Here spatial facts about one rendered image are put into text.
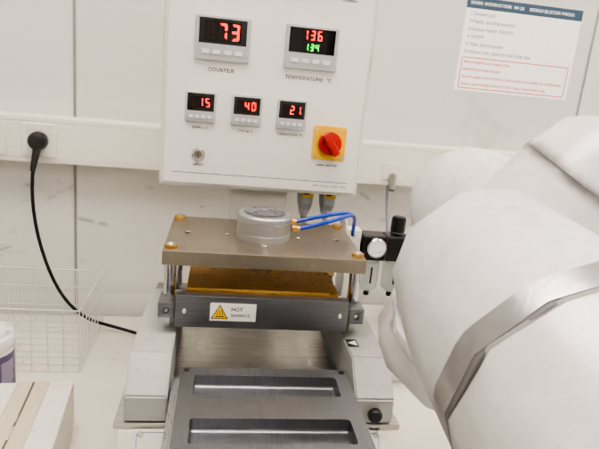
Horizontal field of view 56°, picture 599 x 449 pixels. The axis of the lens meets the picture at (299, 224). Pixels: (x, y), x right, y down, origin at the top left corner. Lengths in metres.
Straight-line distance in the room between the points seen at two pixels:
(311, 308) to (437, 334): 0.53
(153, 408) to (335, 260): 0.29
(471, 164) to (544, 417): 0.28
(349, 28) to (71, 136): 0.65
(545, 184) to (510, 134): 1.17
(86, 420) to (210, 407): 0.46
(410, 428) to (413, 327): 0.84
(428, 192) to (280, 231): 0.38
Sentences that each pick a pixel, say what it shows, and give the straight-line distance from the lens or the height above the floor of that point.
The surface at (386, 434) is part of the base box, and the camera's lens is 0.76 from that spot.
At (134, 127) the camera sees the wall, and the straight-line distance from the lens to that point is 1.28.
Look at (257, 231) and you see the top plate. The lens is 0.79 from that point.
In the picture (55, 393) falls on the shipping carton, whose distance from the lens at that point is 0.97.
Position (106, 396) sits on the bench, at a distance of 1.12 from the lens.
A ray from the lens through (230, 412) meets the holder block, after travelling 0.63.
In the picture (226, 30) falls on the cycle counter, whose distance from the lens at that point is 0.92.
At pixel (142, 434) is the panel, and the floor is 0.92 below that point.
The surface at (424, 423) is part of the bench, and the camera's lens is 1.12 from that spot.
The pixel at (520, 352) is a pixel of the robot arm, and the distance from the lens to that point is 0.21.
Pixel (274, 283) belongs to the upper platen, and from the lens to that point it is 0.79.
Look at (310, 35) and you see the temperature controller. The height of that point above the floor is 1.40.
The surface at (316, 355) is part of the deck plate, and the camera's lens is 0.89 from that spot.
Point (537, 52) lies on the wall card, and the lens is 1.53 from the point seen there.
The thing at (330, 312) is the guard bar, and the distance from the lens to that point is 0.77.
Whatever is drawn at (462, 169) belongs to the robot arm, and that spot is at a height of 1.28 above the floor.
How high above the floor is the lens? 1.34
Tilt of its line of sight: 15 degrees down
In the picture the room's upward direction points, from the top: 6 degrees clockwise
